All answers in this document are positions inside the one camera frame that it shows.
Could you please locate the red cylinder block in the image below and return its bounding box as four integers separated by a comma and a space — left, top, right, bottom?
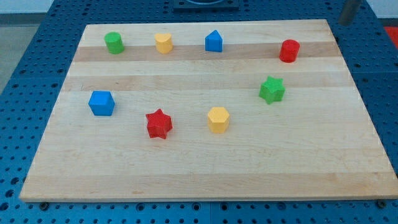
279, 39, 300, 63

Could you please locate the red star block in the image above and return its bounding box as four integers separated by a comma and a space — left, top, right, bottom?
146, 109, 173, 139

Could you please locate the green star block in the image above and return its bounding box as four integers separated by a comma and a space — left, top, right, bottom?
259, 76, 285, 105

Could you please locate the yellow hexagon block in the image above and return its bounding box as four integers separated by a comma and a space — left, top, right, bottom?
207, 107, 229, 134

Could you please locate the wooden board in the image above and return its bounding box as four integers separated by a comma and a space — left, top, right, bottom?
20, 19, 397, 202

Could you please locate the blue triangle block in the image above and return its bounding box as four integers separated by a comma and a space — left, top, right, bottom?
205, 30, 223, 52

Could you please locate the yellow heart block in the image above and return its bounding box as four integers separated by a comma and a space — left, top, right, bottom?
154, 33, 174, 54

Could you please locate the blue cube block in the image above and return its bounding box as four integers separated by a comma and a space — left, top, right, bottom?
88, 91, 115, 116

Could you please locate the green cylinder block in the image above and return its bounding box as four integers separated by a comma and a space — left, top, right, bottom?
104, 32, 124, 54

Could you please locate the grey metal pusher rod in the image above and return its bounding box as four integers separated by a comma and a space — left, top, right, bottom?
338, 0, 363, 26

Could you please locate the red object at edge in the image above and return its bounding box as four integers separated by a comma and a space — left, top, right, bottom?
384, 26, 398, 48

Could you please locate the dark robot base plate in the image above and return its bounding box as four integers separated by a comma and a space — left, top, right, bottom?
172, 0, 240, 11

